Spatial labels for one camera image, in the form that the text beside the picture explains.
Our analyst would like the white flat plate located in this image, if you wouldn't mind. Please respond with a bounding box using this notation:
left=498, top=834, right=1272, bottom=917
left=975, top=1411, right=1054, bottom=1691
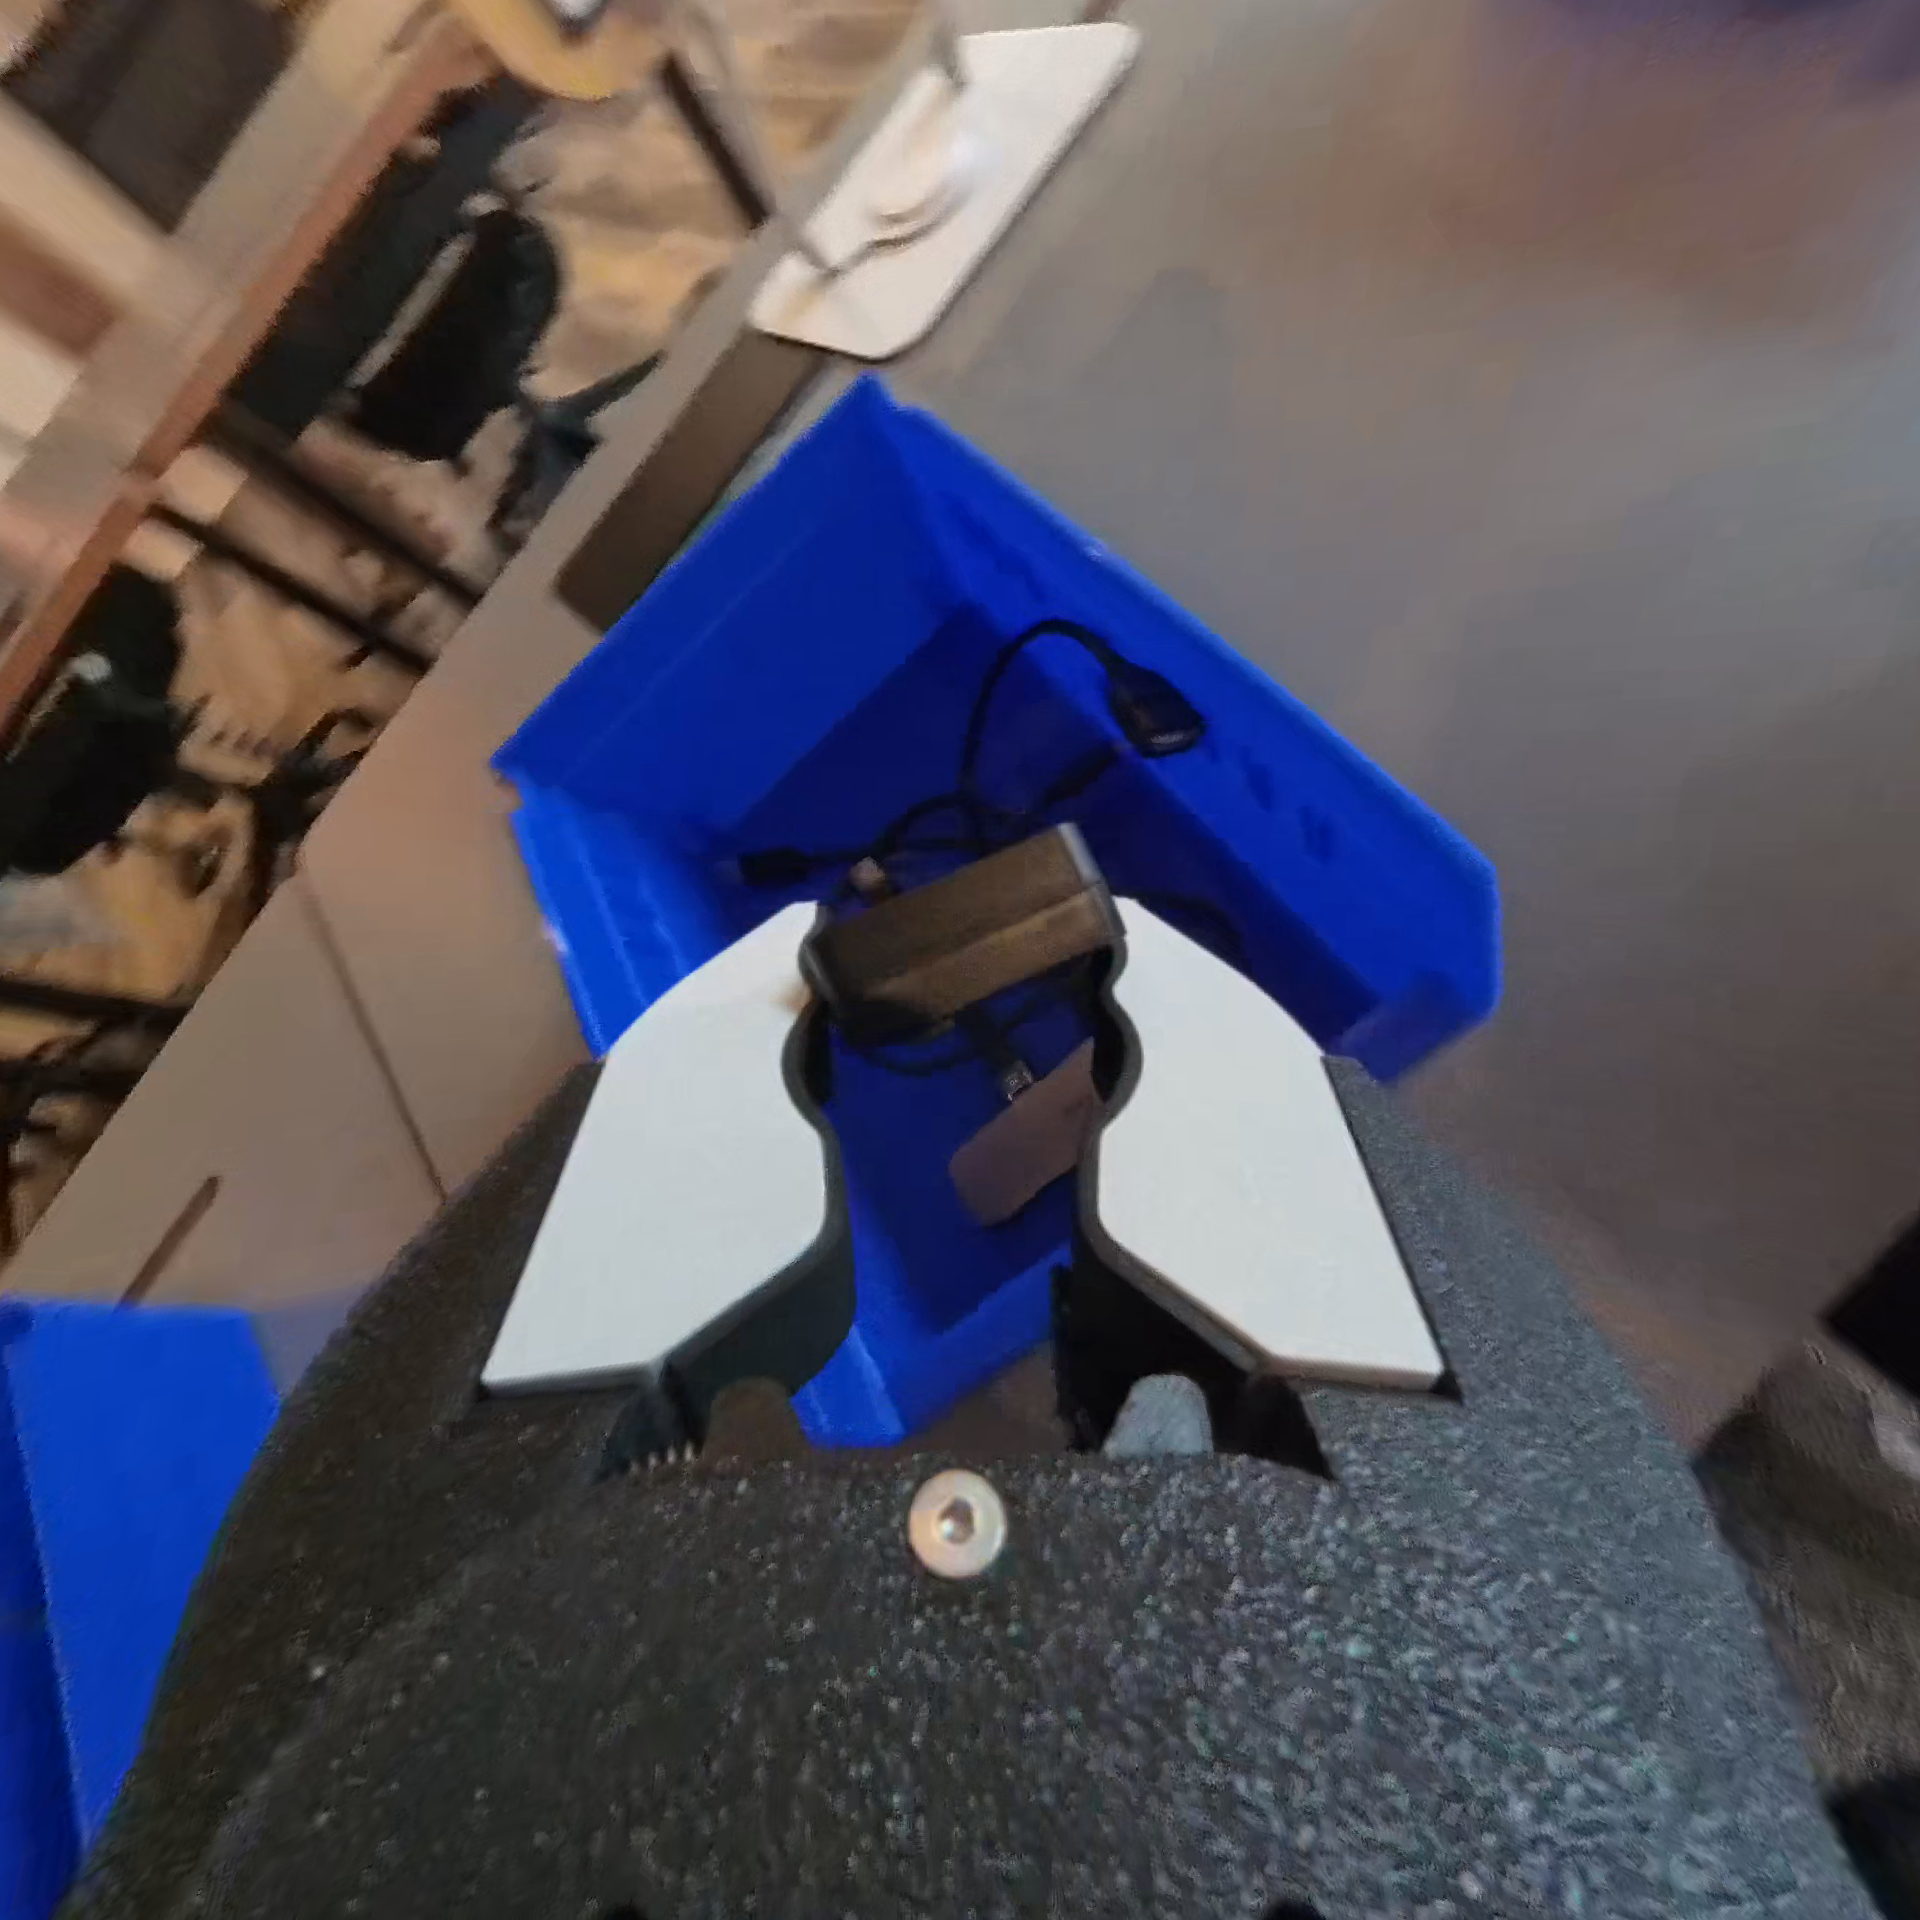
left=748, top=0, right=1144, bottom=366

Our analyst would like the black table cable cover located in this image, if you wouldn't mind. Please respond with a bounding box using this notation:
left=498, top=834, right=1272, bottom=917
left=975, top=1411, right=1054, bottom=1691
left=554, top=343, right=828, bottom=635

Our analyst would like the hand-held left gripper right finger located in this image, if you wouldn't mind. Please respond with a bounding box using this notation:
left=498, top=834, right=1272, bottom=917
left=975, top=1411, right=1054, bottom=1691
left=1072, top=901, right=1450, bottom=1389

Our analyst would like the dark usb hub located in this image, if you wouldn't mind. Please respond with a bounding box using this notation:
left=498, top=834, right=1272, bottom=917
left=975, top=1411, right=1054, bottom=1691
left=798, top=825, right=1129, bottom=1051

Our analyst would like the black office chair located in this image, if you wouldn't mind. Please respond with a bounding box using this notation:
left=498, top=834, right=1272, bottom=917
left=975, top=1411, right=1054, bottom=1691
left=247, top=82, right=670, bottom=505
left=0, top=569, right=383, bottom=931

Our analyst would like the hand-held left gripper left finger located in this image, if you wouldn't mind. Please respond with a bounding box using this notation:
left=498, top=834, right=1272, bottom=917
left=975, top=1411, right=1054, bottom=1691
left=479, top=901, right=860, bottom=1395

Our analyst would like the black cable with connector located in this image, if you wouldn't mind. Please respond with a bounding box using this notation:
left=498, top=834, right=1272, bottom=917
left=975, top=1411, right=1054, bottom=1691
left=738, top=617, right=1208, bottom=910

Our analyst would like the blue plastic bin with divider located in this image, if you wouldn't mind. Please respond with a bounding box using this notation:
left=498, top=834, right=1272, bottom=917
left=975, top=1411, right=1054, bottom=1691
left=489, top=375, right=1504, bottom=1453

